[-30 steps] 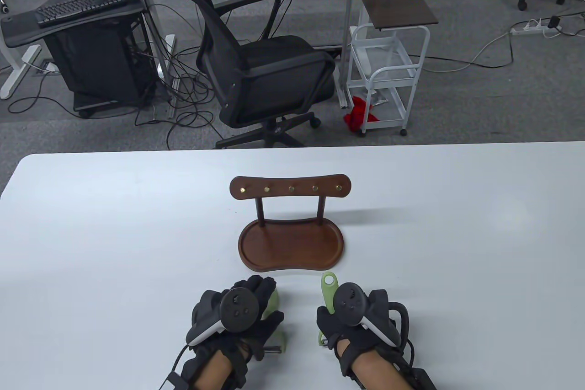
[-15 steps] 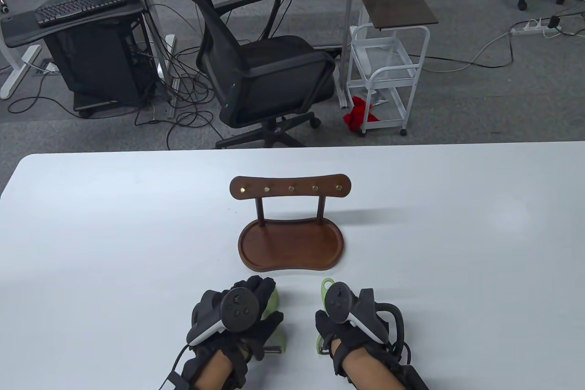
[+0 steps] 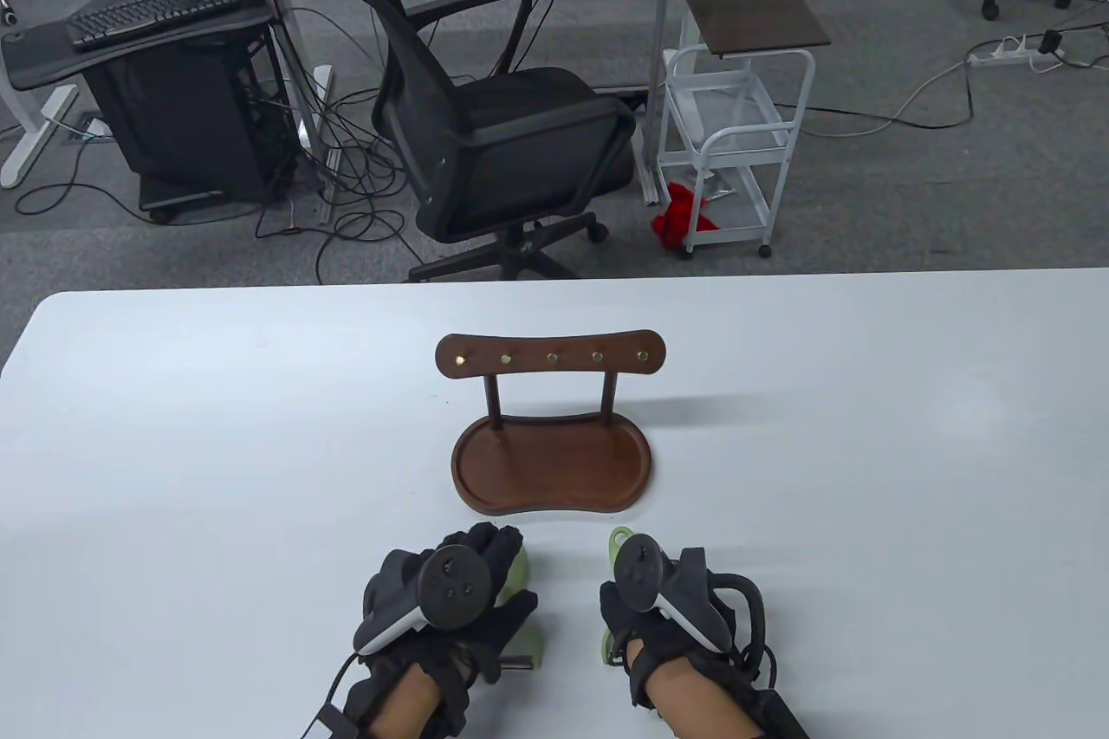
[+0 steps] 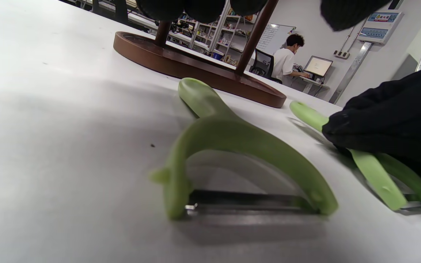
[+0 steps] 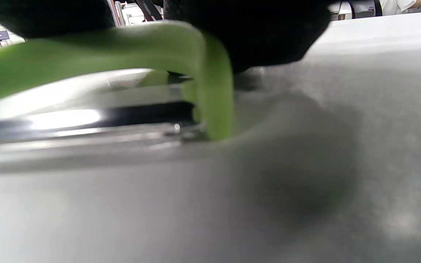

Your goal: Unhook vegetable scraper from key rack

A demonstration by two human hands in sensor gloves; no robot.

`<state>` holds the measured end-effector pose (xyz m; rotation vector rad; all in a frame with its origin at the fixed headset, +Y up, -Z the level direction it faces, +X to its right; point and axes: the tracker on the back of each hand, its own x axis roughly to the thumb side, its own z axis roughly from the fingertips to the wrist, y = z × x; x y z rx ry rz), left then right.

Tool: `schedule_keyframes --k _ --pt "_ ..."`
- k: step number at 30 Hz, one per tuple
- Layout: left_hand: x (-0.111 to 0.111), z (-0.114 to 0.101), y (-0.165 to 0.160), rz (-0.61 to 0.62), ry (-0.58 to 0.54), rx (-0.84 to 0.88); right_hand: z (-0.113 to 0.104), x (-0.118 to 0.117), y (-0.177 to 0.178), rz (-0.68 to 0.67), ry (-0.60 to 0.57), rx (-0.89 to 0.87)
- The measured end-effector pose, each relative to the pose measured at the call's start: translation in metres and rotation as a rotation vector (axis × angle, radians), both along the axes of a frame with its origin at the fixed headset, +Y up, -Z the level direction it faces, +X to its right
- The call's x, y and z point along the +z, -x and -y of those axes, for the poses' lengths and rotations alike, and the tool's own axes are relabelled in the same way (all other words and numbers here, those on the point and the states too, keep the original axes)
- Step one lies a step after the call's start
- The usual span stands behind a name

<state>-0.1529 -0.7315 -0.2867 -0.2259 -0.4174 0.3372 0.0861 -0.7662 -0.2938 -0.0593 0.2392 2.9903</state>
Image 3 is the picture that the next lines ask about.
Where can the black white right hand controller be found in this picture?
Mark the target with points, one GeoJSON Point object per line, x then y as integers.
{"type": "Point", "coordinates": [645, 579]}

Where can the person's right fingers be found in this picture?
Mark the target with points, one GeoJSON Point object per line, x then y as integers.
{"type": "Point", "coordinates": [613, 605]}

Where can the white power strip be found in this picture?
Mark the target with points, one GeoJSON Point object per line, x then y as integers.
{"type": "Point", "coordinates": [1014, 55]}

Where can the black keyboard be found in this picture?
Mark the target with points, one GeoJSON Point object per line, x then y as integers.
{"type": "Point", "coordinates": [152, 13]}

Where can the white rolling cart wooden top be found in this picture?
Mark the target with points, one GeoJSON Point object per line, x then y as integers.
{"type": "Point", "coordinates": [736, 115]}

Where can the black white hand controller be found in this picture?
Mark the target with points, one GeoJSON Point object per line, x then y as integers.
{"type": "Point", "coordinates": [645, 579]}
{"type": "Point", "coordinates": [450, 587]}

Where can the black white left hand controller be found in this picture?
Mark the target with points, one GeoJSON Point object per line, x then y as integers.
{"type": "Point", "coordinates": [450, 587]}

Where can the person's right hand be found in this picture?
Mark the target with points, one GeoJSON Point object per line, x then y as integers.
{"type": "Point", "coordinates": [625, 622]}

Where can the person's left fingers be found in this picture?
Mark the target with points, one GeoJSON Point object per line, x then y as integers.
{"type": "Point", "coordinates": [511, 622]}

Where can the black mesh office chair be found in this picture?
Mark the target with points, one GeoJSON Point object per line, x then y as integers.
{"type": "Point", "coordinates": [511, 132]}

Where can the brown wooden key holder tray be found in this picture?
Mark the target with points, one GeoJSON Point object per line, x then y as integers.
{"type": "Point", "coordinates": [554, 466]}

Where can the red cloth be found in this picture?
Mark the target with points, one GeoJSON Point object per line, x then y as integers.
{"type": "Point", "coordinates": [680, 219]}

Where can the black computer tower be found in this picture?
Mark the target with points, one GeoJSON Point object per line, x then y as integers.
{"type": "Point", "coordinates": [186, 115]}

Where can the person's right forearm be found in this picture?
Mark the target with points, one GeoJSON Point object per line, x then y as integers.
{"type": "Point", "coordinates": [697, 700]}

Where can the light green clip with metal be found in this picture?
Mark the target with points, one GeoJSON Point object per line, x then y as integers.
{"type": "Point", "coordinates": [515, 570]}

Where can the person's left hand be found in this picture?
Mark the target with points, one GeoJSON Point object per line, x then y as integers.
{"type": "Point", "coordinates": [394, 579]}

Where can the dark top side desk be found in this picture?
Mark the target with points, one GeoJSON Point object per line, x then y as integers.
{"type": "Point", "coordinates": [52, 59]}

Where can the person's left forearm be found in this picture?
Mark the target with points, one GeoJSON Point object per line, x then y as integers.
{"type": "Point", "coordinates": [403, 700]}

